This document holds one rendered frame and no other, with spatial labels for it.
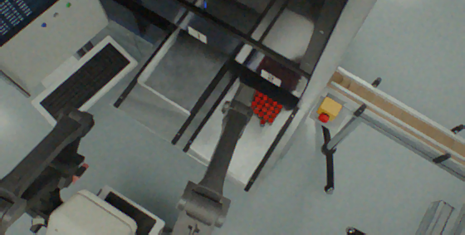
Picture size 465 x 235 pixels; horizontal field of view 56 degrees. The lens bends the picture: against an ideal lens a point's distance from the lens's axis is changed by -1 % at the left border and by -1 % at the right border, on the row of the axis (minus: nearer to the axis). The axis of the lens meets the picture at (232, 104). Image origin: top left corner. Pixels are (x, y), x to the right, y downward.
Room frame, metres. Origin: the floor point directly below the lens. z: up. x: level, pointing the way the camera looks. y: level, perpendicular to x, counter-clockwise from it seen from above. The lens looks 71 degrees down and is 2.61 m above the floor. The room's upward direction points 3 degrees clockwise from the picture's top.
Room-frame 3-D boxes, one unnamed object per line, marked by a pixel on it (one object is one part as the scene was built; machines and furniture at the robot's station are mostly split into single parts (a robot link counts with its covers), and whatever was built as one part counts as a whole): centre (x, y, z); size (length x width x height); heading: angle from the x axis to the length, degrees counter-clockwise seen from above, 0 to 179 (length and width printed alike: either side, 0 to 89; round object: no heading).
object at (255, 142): (0.48, -0.04, 0.90); 0.34 x 0.26 x 0.04; 150
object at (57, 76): (0.71, 0.68, 0.79); 0.45 x 0.28 x 0.03; 139
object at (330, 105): (0.55, -0.37, 1.00); 0.08 x 0.07 x 0.07; 150
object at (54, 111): (0.67, 0.64, 0.82); 0.40 x 0.14 x 0.02; 139
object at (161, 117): (0.60, 0.09, 0.87); 0.70 x 0.48 x 0.02; 60
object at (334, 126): (0.58, -0.41, 0.87); 0.14 x 0.13 x 0.02; 150
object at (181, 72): (0.74, 0.20, 0.90); 0.34 x 0.26 x 0.04; 150
